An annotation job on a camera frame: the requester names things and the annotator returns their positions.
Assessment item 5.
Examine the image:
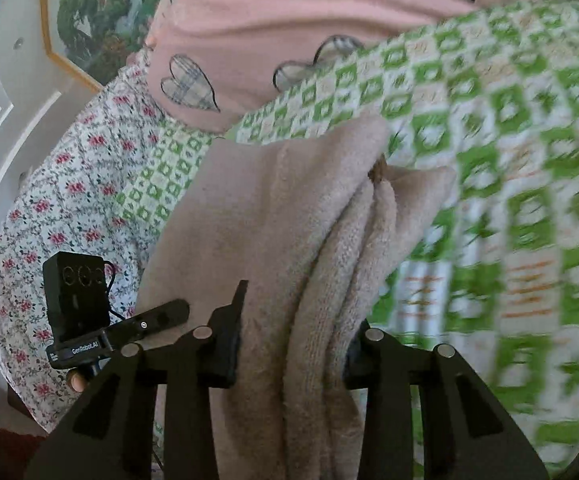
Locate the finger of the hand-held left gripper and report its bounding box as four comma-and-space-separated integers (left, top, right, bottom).
105, 299, 191, 351

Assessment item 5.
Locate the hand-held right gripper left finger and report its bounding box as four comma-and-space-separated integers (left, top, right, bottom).
23, 280, 249, 480

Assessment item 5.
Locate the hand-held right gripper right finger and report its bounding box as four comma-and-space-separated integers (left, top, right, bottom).
343, 327, 550, 480

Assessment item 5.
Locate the beige knitted sweater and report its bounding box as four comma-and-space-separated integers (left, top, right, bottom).
136, 112, 457, 480

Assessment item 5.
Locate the person's left hand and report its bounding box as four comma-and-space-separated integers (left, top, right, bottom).
66, 369, 94, 392

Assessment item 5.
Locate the floral bedsheet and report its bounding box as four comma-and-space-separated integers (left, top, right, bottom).
0, 50, 211, 435

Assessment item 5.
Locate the green checkered blanket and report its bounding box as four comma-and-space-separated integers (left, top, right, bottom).
114, 0, 579, 472

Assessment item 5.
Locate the pink heart print duvet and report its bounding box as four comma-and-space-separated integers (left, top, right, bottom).
146, 0, 579, 134

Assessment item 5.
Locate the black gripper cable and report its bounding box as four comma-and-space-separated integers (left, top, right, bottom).
102, 259, 137, 325

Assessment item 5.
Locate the gold framed wall painting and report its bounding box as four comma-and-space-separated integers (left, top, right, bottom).
39, 0, 193, 95

